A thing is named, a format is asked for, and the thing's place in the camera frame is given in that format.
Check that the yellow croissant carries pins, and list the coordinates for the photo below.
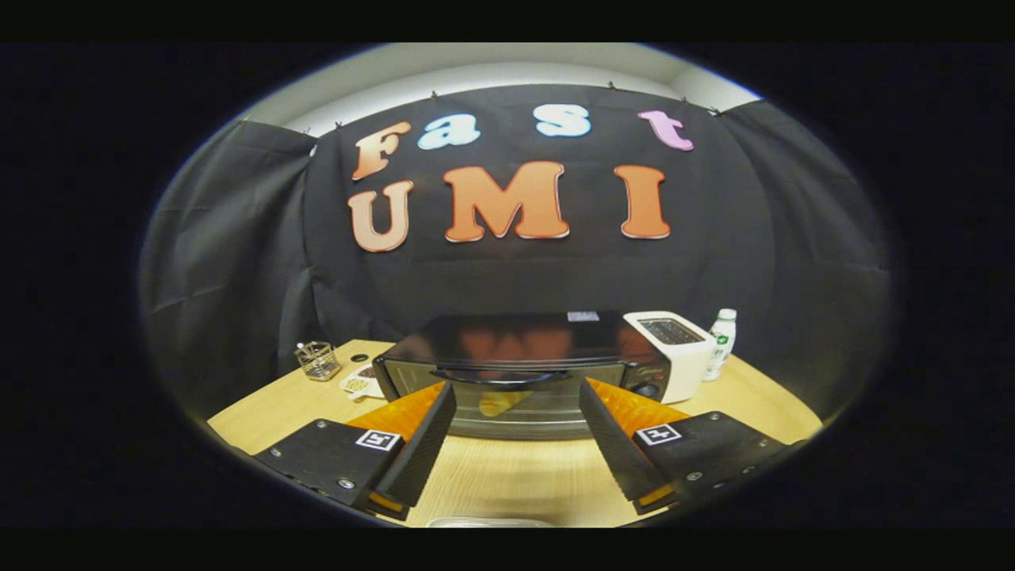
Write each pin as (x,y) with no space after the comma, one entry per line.
(503,404)

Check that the white plate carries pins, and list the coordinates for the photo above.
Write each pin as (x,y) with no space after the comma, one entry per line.
(492,523)

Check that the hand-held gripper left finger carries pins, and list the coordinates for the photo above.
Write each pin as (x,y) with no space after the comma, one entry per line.
(424,452)

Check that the white bread toaster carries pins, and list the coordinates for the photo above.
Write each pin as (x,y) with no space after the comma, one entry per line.
(682,365)

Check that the white drink bottle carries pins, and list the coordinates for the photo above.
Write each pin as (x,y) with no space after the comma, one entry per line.
(720,349)

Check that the black toaster oven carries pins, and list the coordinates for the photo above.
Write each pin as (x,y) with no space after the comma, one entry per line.
(515,337)

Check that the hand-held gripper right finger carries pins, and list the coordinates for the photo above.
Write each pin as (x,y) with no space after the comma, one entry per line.
(610,444)

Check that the small white patterned dish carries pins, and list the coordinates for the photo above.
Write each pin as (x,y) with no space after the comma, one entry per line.
(361,383)

